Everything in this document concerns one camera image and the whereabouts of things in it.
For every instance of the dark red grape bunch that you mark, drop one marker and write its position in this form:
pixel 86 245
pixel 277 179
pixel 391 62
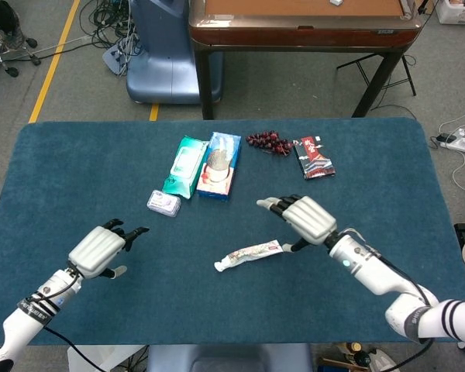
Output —
pixel 271 142

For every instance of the white printed toothpaste tube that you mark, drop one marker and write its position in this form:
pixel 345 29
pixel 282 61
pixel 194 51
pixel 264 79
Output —
pixel 252 252

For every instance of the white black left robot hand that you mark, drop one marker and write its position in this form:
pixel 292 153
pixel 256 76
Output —
pixel 95 252

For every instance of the white mahjong tile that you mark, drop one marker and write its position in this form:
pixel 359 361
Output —
pixel 336 2

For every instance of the black wheeled office chair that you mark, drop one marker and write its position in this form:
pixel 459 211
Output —
pixel 4 42

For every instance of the blue felt table cover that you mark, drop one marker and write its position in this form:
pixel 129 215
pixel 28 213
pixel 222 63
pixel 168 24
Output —
pixel 197 302

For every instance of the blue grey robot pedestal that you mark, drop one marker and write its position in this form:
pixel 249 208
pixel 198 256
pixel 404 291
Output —
pixel 159 58

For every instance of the blue grey own robot base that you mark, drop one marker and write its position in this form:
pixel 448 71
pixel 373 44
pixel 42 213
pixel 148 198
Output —
pixel 228 358

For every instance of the white floor box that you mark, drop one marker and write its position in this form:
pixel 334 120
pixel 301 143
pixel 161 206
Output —
pixel 104 358

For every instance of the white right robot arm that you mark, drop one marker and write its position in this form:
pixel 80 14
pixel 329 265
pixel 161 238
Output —
pixel 372 271

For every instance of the small clear pocket tissue pack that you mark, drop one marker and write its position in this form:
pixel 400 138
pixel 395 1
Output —
pixel 162 202

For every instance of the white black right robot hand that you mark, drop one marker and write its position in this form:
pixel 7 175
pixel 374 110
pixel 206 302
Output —
pixel 310 221

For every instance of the green wet wipes pack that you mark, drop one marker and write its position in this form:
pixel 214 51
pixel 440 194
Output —
pixel 184 166

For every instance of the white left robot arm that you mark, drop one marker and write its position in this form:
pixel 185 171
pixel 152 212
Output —
pixel 31 314

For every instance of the dark bottles on floor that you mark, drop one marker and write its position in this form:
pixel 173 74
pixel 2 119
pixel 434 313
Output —
pixel 354 354

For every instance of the brown mahjong table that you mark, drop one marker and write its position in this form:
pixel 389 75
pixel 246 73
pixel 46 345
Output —
pixel 294 35

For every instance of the white storage crate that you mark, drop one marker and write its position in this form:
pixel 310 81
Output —
pixel 457 11

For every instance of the white power strip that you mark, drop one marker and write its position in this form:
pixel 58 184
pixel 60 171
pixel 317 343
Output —
pixel 455 142

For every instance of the dark printed card box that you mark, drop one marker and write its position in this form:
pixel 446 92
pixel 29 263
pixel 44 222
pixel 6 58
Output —
pixel 314 159

